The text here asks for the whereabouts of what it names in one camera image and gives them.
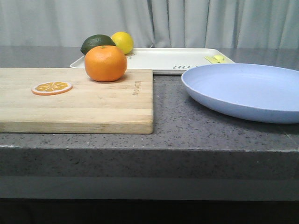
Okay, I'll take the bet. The orange mandarin fruit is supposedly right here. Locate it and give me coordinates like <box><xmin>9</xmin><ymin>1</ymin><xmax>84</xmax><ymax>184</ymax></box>
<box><xmin>84</xmin><ymin>45</ymin><xmax>127</xmax><ymax>82</ymax></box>

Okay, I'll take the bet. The light blue round plate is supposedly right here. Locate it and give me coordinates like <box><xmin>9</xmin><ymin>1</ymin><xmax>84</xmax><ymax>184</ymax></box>
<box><xmin>181</xmin><ymin>63</ymin><xmax>299</xmax><ymax>124</ymax></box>

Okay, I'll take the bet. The cream rectangular serving tray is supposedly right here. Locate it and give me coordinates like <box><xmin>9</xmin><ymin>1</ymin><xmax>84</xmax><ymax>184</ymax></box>
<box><xmin>70</xmin><ymin>48</ymin><xmax>236</xmax><ymax>75</ymax></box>

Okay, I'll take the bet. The wooden cutting board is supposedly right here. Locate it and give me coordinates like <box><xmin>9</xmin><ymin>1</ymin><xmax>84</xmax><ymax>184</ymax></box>
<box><xmin>0</xmin><ymin>68</ymin><xmax>153</xmax><ymax>134</ymax></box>

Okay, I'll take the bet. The yellow lemon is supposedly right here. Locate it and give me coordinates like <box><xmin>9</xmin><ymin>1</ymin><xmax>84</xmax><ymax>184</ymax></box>
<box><xmin>111</xmin><ymin>31</ymin><xmax>134</xmax><ymax>55</ymax></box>

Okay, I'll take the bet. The dark green lime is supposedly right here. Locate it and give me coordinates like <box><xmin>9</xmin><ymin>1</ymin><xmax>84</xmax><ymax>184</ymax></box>
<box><xmin>80</xmin><ymin>34</ymin><xmax>116</xmax><ymax>55</ymax></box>

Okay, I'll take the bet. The orange slice coaster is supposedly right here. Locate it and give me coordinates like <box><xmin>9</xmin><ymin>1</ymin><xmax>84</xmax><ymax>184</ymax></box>
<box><xmin>31</xmin><ymin>81</ymin><xmax>73</xmax><ymax>96</ymax></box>

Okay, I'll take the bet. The grey pleated curtain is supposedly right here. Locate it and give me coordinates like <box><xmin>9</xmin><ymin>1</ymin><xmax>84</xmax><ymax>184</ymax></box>
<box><xmin>0</xmin><ymin>0</ymin><xmax>299</xmax><ymax>49</ymax></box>

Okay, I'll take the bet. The yellow cutlery handle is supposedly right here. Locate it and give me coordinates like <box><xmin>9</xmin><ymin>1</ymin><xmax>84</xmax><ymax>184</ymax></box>
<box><xmin>204</xmin><ymin>56</ymin><xmax>220</xmax><ymax>64</ymax></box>
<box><xmin>214</xmin><ymin>55</ymin><xmax>227</xmax><ymax>63</ymax></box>

